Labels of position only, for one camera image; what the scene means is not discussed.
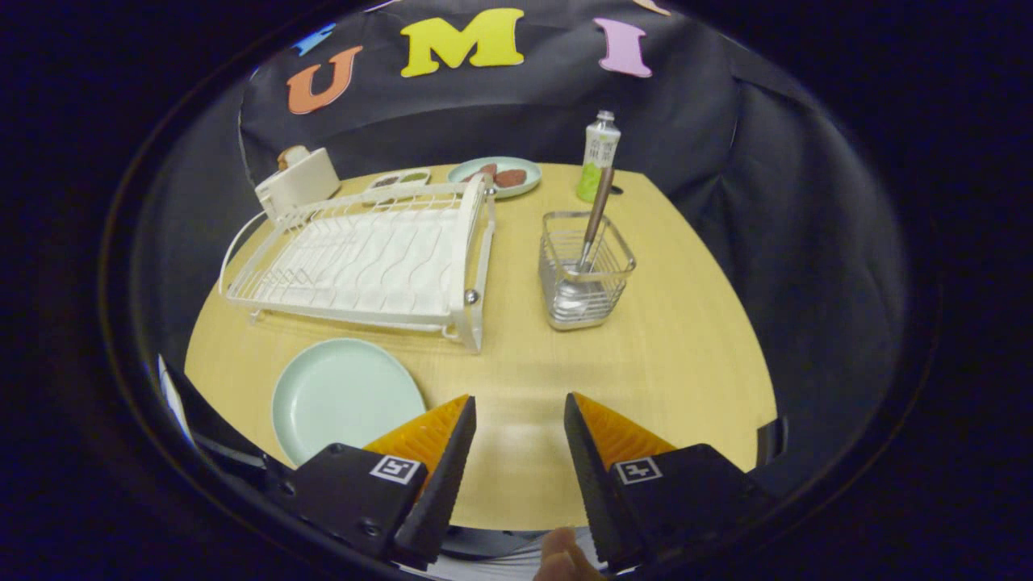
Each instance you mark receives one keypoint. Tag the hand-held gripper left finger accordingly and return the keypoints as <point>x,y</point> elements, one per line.
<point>444,476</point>

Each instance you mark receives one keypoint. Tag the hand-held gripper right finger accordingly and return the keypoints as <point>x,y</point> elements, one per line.
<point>589,476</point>

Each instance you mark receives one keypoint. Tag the light green plate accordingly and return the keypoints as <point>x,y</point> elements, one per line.
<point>339,399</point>

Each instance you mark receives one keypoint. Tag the metal spoon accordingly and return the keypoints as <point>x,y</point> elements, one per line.
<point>599,202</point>

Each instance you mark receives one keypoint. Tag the small plate with meat slices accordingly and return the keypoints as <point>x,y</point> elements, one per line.
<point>520,191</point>

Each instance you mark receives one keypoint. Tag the white divided sauce dish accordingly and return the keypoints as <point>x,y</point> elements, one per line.
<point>399,178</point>

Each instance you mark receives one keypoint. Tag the small black clamp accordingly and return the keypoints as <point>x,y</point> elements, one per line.
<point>771,441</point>

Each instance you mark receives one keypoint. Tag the brown meat slice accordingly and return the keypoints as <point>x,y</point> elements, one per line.
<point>510,177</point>
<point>482,172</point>

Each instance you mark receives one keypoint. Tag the black backdrop cloth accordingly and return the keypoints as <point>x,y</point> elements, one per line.
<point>726,202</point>

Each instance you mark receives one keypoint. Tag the white toaster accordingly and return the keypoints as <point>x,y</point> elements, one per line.
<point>305,184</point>

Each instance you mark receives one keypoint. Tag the green label drink bottle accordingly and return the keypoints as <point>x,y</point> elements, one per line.
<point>599,149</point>

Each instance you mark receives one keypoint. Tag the brown bread slice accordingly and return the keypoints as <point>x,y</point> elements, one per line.
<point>294,155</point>

